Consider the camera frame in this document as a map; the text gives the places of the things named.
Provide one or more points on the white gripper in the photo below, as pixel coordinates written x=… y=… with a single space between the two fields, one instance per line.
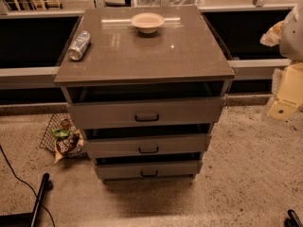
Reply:
x=293 y=38

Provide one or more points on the grey drawer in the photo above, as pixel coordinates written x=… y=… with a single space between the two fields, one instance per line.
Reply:
x=137 y=146
x=124 y=114
x=150 y=170

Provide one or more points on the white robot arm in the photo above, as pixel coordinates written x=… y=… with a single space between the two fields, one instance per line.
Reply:
x=291 y=39

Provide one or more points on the grey bottom drawer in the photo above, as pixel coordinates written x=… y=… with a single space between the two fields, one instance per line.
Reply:
x=150 y=170

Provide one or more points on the grey drawer cabinet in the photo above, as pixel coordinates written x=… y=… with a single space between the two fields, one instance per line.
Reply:
x=180 y=60

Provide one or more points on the grey top drawer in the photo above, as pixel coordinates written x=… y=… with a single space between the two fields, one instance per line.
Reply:
x=124 y=114

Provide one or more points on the grey metal railing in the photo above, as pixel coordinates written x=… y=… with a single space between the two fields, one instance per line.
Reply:
x=42 y=77

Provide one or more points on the beige shallow bowl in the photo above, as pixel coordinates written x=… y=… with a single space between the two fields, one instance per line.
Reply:
x=147 y=23

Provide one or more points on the black object bottom right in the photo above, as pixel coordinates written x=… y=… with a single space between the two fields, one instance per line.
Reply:
x=293 y=219

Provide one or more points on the silver drink can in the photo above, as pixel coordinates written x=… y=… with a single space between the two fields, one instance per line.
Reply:
x=79 y=46

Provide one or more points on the brown snack bag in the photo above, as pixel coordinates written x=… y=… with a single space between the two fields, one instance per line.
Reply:
x=69 y=146

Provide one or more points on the small red can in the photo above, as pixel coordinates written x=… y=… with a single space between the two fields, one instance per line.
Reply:
x=65 y=124

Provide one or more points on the green snack packet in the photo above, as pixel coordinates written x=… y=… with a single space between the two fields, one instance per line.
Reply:
x=60 y=133

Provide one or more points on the black stand leg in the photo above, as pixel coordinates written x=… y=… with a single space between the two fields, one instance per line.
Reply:
x=28 y=219

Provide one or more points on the black wire basket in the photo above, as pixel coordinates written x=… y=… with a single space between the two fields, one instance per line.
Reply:
x=49 y=138

